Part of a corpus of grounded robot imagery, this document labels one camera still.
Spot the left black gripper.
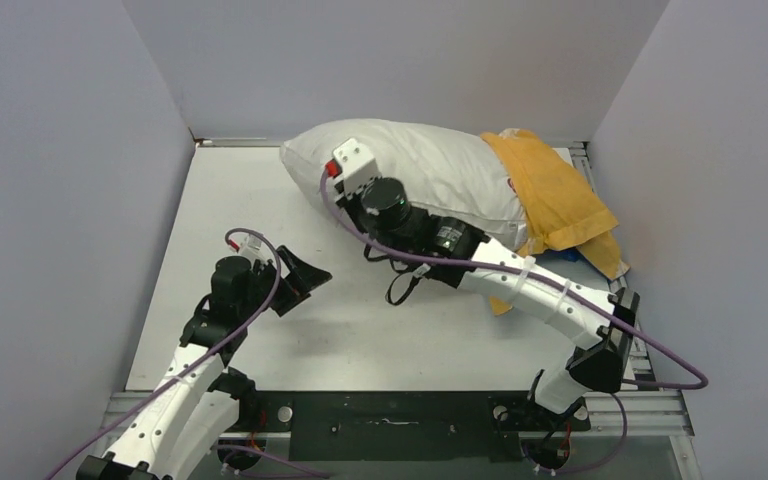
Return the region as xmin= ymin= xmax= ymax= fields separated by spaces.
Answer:
xmin=238 ymin=247 xmax=330 ymax=320

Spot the white pillow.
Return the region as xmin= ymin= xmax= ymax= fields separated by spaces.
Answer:
xmin=279 ymin=119 xmax=527 ymax=250

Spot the yellow and blue pillowcase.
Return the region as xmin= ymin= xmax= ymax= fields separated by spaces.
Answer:
xmin=480 ymin=128 xmax=630 ymax=281

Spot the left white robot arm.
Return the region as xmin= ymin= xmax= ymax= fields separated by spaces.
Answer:
xmin=76 ymin=245 xmax=332 ymax=479

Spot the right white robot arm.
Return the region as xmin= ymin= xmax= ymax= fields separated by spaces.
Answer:
xmin=318 ymin=175 xmax=639 ymax=428

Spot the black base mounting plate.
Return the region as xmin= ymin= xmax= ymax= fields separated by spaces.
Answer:
xmin=251 ymin=391 xmax=591 ymax=461

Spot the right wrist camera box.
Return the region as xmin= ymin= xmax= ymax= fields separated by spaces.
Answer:
xmin=325 ymin=137 xmax=382 ymax=199

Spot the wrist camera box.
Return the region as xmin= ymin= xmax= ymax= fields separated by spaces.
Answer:
xmin=227 ymin=233 xmax=272 ymax=263
xmin=325 ymin=137 xmax=382 ymax=199

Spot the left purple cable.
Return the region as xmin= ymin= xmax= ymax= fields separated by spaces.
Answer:
xmin=42 ymin=228 xmax=332 ymax=480

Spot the purple cable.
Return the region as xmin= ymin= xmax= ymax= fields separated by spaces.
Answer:
xmin=42 ymin=228 xmax=332 ymax=480
xmin=319 ymin=165 xmax=710 ymax=477

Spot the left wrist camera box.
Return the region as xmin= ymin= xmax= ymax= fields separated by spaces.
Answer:
xmin=227 ymin=233 xmax=272 ymax=263

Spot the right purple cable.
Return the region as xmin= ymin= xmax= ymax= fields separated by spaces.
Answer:
xmin=319 ymin=165 xmax=710 ymax=477

